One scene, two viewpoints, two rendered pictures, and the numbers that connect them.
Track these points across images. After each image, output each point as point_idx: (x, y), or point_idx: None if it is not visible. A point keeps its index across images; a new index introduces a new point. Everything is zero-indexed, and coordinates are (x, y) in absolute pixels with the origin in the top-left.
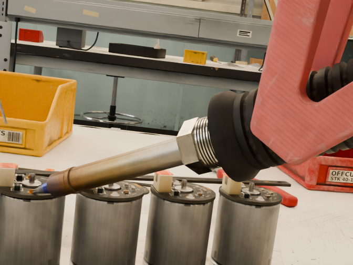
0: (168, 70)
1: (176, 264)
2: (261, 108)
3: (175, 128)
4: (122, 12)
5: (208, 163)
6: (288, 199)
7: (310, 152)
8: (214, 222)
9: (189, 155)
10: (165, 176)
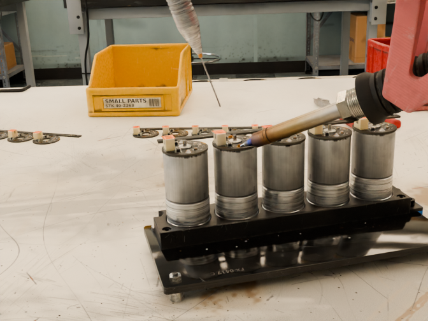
0: (243, 2)
1: (332, 179)
2: (388, 84)
3: (255, 58)
4: None
5: (356, 116)
6: (393, 123)
7: (418, 105)
8: None
9: (345, 113)
10: None
